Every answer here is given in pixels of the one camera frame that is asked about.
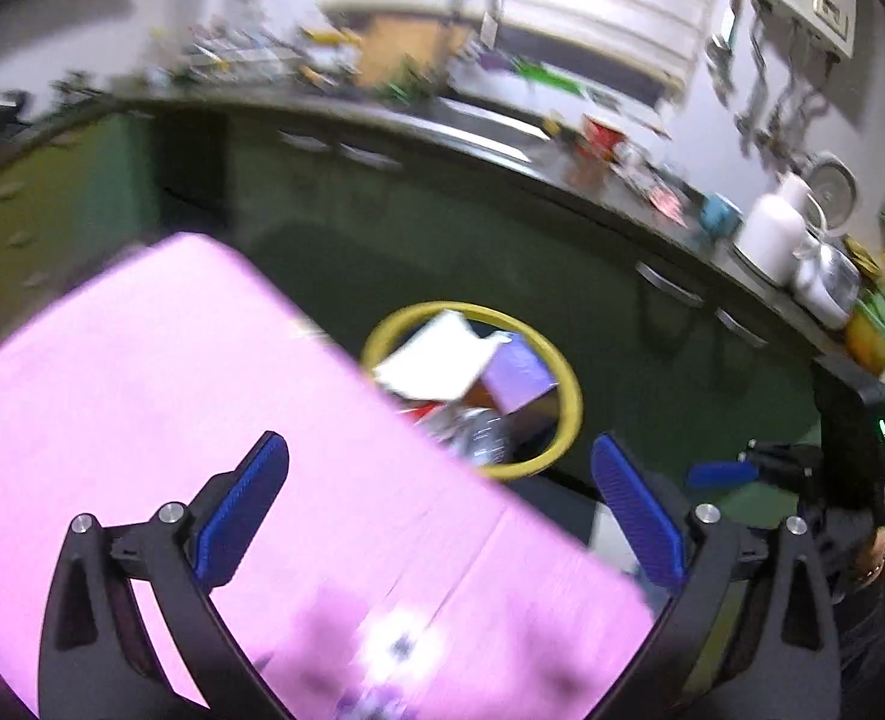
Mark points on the yellow-rimmed black bin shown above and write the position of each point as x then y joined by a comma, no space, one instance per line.
573,401

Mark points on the person's right hand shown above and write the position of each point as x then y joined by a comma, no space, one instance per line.
873,559

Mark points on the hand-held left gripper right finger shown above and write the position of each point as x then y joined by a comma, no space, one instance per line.
637,510

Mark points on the red container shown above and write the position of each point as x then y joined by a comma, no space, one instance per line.
603,139

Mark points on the metal kitchen sink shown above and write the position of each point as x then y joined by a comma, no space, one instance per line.
487,120

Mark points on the purple cardboard box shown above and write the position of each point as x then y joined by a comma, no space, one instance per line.
517,375

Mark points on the black wok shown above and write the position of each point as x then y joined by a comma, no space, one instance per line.
7,109

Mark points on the green potted plant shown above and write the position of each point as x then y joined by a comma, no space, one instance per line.
412,86

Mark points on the round metal lid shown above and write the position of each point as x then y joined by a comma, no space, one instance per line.
832,191

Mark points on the blue mug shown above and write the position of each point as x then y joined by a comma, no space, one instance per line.
720,214

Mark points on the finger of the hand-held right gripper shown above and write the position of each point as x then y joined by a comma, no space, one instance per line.
720,474

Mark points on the metal sink faucet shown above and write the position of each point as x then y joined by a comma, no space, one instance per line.
496,11

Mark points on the green stove-side base cabinet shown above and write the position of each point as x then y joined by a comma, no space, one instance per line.
37,225

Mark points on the pink floral tablecloth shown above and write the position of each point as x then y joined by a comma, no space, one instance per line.
150,360

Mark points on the cluttered utensil rack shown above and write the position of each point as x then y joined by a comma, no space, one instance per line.
247,52

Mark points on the pink packet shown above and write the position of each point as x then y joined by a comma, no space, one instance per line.
667,204

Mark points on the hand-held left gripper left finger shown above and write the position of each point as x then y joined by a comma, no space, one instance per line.
240,510

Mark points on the dark kitchen countertop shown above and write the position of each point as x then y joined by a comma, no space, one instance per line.
622,202

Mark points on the green sink-side base cabinet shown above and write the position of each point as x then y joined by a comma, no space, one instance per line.
487,240

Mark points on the white window blind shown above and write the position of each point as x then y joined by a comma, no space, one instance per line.
562,0

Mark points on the stack of green yellow bowls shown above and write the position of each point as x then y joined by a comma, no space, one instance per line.
873,322

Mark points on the white paper sheet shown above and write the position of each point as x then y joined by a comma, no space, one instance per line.
435,360

